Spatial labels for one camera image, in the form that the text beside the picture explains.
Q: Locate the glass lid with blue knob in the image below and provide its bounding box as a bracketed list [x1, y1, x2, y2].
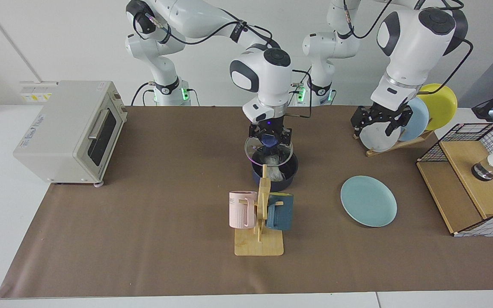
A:
[244, 133, 294, 166]

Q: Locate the white vermicelli bundle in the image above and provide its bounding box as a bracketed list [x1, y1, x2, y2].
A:
[264, 155, 284, 182]

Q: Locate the wooden plate rack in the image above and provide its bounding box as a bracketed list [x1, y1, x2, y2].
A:
[365, 130, 434, 157]

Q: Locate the white plate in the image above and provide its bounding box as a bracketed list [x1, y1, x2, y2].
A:
[359, 112, 402, 152]

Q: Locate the light blue plate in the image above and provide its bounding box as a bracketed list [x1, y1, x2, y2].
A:
[398, 98, 430, 142]

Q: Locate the yellow plate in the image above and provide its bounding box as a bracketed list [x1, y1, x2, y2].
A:
[416, 83, 458, 131]

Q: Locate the pale green plate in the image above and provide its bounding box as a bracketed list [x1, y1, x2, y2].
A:
[341, 175, 398, 228]

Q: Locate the dark teal cup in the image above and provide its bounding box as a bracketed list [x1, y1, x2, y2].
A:
[266, 193, 294, 231]

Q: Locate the pink ribbed cup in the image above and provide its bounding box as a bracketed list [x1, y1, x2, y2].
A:
[229, 191, 258, 229]

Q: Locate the wooden cup stand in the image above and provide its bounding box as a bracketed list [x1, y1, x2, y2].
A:
[235, 165, 284, 256]

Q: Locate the brown table cloth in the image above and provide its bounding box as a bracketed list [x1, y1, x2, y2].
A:
[0, 106, 493, 299]

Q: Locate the pale toaster oven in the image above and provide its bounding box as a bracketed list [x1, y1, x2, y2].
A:
[13, 80, 128, 187]

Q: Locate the black pot with blue handle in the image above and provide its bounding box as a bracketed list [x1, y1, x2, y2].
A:
[251, 150, 299, 192]

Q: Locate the wire basket with wooden floor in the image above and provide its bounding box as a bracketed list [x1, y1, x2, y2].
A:
[416, 123, 493, 237]

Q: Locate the white wall socket strip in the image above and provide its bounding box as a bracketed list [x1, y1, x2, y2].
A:
[19, 81, 54, 103]

